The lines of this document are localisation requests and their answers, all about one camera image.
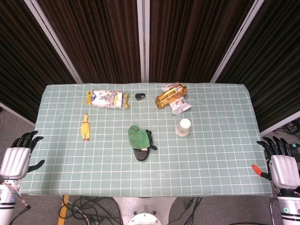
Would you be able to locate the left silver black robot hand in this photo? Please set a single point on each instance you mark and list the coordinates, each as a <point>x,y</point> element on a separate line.
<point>15,161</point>

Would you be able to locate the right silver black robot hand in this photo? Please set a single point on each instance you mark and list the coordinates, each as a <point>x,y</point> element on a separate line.
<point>284,168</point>

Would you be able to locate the green cloth with black trim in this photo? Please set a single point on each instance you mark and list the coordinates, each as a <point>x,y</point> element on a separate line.
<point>137,138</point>

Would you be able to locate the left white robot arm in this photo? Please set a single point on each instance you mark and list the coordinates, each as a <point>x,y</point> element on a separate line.
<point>5,206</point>

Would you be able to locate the yellow floor tape strip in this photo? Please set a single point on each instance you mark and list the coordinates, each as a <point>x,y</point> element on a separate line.
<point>63,211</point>

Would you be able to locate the green checkered tablecloth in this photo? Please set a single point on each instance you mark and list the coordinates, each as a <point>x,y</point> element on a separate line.
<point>211,152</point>

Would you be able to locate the yellow rubber chicken toy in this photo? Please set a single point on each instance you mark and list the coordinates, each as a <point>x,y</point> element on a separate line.
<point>85,129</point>

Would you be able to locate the dark brown partition panel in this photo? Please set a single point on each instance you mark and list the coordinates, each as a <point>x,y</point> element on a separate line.
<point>276,70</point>
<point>187,39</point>
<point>98,39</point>
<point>18,58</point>

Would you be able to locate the white paper cup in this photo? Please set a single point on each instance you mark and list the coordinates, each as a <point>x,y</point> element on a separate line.
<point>184,125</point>

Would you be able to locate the clear pack of paper rolls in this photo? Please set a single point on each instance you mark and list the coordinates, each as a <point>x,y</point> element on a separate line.
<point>107,99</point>

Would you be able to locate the white snack bag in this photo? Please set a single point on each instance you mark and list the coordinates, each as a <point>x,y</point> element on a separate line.
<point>180,106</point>

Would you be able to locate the gold biscuit package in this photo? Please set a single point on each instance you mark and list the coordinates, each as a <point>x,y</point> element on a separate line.
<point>168,96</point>

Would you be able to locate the black tape roll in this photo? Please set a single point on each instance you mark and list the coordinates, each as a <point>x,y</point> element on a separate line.
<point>136,96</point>

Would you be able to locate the white partition frame post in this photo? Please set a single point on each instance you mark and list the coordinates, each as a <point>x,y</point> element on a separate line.
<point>57,45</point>
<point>236,42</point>
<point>143,42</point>

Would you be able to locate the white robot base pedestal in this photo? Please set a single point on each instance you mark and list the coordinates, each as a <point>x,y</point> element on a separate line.
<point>143,206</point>

